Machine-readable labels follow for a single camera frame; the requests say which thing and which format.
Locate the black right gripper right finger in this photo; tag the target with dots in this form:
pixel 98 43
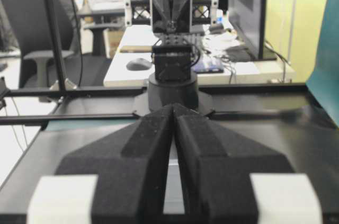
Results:
pixel 239 180

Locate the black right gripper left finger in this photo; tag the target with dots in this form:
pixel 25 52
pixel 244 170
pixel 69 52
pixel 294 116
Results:
pixel 120 178

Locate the white black teleop gripper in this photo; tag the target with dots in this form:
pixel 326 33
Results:
pixel 170 16

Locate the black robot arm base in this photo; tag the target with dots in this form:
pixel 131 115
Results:
pixel 173 81

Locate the grey computer mouse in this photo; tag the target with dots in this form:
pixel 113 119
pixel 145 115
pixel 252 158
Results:
pixel 138 64

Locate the blue booklet on desk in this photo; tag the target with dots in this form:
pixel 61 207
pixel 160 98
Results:
pixel 208 65

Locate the black computer monitor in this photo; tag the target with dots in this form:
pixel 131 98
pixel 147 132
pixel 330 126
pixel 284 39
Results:
pixel 248 18

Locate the teal backdrop panel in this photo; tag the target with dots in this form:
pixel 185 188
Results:
pixel 323 81

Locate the black office chair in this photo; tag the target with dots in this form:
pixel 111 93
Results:
pixel 29 22

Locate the black vertical frame pole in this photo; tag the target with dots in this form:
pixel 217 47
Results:
pixel 56 43

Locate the black horizontal frame rail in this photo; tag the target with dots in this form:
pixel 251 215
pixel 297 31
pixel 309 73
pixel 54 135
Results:
pixel 42 120

